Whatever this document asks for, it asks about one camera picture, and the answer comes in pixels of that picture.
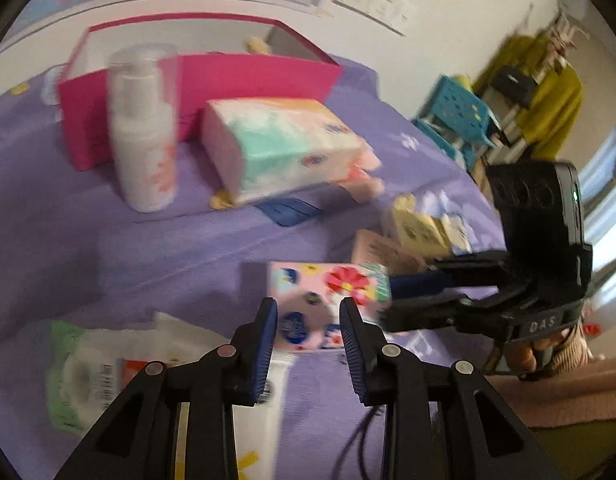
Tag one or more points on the beige plush toy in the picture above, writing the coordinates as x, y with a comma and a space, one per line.
258, 45

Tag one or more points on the white pump bottle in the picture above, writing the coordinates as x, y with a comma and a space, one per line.
143, 160

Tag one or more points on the person's right forearm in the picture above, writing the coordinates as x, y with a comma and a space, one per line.
573, 352

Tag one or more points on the person's right hand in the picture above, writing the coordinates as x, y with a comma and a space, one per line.
520, 357

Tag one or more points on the blue plastic rack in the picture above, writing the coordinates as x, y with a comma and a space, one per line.
458, 115

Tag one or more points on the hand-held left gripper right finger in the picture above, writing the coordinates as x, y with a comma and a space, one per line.
352, 355

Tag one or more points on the peach pink packet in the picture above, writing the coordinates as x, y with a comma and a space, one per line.
383, 252

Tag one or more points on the floral pocket tissue packet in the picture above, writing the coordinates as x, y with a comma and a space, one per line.
313, 285

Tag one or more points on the black bag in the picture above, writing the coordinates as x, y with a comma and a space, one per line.
513, 85

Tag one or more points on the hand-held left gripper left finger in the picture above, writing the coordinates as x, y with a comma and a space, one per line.
265, 350

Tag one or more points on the pastel tissue pack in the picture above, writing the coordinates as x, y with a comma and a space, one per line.
278, 145

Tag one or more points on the purple floral bed sheet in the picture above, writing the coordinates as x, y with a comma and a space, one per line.
163, 260

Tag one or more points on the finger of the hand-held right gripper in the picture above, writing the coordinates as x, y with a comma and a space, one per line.
413, 284
418, 317

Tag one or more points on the pink blanket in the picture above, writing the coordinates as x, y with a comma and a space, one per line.
563, 395

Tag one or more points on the yellow green coat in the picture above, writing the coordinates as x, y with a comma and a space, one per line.
553, 110

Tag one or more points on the pink cardboard box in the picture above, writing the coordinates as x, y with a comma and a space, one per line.
238, 80

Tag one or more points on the yellow white wet wipes pack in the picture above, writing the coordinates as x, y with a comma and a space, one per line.
418, 227

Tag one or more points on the green white packet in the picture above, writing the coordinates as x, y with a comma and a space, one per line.
83, 380

